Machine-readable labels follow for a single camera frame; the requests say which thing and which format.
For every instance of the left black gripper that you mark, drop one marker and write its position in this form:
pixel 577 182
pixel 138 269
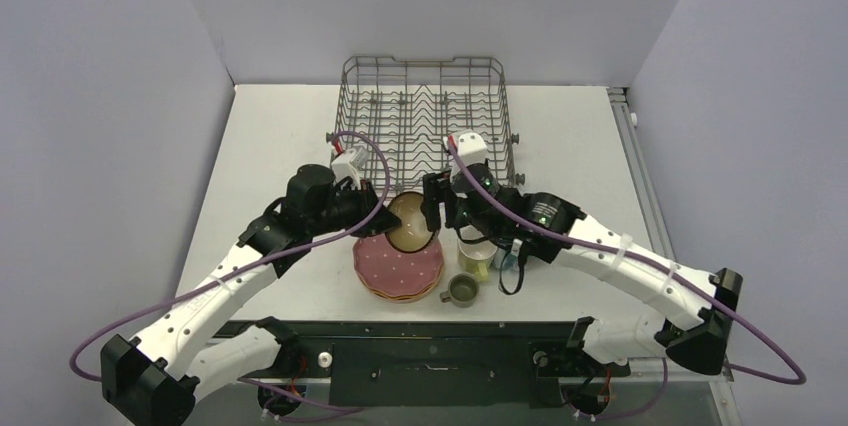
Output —
pixel 364 198

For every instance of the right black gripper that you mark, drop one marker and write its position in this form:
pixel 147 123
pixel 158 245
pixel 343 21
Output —
pixel 448 195

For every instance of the dark brown glazed bowl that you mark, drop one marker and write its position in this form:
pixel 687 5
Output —
pixel 412 235

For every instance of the grey wire dish rack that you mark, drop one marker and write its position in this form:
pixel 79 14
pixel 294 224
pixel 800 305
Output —
pixel 407 106

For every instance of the blue handled white mug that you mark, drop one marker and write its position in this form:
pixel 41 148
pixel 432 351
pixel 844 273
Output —
pixel 506 260

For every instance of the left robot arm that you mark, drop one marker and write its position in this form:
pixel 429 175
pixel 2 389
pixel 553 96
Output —
pixel 158 376

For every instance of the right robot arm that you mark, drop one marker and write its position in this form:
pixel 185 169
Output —
pixel 689 321

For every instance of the pink polka dot plate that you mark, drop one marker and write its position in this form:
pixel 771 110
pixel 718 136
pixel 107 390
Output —
pixel 393 272

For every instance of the yellow plate under pink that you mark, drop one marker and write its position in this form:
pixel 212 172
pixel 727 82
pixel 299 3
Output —
pixel 423 292

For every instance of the yellow green mug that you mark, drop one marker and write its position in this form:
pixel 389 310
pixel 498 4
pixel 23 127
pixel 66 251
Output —
pixel 475 253

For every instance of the small grey cup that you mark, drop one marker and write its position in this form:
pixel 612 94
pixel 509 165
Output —
pixel 462 290

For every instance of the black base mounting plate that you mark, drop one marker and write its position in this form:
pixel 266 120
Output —
pixel 370 364

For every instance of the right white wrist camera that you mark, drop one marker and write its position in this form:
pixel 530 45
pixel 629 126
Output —
pixel 469 145

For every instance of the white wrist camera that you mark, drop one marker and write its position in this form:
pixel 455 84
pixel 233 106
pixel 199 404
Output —
pixel 469 145
pixel 348 167

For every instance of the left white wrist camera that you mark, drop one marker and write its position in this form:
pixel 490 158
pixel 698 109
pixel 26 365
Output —
pixel 348 167

